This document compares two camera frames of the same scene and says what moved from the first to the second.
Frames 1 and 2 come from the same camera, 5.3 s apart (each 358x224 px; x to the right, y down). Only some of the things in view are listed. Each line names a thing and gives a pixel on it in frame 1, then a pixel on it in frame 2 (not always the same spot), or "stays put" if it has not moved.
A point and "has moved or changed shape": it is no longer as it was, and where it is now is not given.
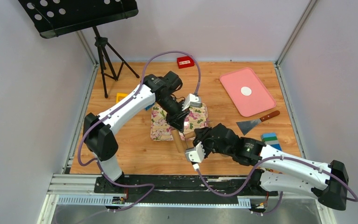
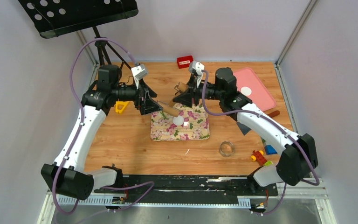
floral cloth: [161, 130] stays put
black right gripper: [201, 135] → [192, 91]
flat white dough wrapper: [246, 91] stays put
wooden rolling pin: [179, 140] has moved or changed shape
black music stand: [54, 18] stays put
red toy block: [185, 61] stays put
